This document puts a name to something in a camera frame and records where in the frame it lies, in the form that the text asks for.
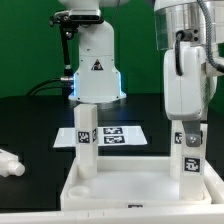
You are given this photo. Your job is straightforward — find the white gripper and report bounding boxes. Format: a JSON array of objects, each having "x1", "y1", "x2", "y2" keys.
[{"x1": 163, "y1": 45, "x2": 217, "y2": 147}]

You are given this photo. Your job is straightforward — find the white frame rail front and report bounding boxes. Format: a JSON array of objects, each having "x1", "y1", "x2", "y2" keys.
[{"x1": 0, "y1": 204, "x2": 224, "y2": 224}]

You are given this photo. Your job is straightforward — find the white marker plate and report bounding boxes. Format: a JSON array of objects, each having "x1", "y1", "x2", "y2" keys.
[{"x1": 53, "y1": 126, "x2": 147, "y2": 148}]

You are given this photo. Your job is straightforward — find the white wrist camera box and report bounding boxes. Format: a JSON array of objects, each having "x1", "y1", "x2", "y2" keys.
[{"x1": 205, "y1": 56, "x2": 224, "y2": 77}]

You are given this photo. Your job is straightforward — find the white desk top tray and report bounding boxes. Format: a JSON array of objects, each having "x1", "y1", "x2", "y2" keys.
[{"x1": 60, "y1": 156, "x2": 212, "y2": 211}]

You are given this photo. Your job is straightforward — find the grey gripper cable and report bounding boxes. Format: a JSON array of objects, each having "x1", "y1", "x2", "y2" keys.
[{"x1": 174, "y1": 0, "x2": 224, "y2": 78}]

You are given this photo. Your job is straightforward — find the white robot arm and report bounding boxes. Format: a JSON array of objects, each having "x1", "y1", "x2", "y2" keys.
[{"x1": 54, "y1": 0, "x2": 224, "y2": 147}]

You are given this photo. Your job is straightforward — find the black cable at base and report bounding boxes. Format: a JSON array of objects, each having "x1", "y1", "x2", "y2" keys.
[{"x1": 25, "y1": 78, "x2": 75, "y2": 97}]

